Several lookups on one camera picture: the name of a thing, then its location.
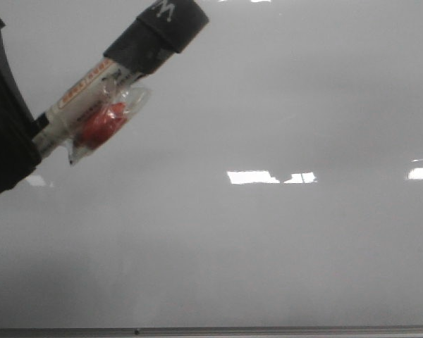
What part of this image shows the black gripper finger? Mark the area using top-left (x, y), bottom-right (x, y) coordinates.
top-left (0, 18), bottom-right (42, 194)
top-left (103, 1), bottom-right (209, 75)

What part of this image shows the white black whiteboard marker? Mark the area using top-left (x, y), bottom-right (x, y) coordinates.
top-left (32, 57), bottom-right (144, 158)

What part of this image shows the white whiteboard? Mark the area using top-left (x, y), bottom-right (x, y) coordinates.
top-left (0, 1), bottom-right (423, 328)

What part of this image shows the red piece in clear tape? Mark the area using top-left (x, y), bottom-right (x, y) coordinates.
top-left (65, 86), bottom-right (152, 165)

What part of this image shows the grey aluminium whiteboard frame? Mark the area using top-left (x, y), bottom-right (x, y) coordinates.
top-left (0, 325), bottom-right (423, 337)

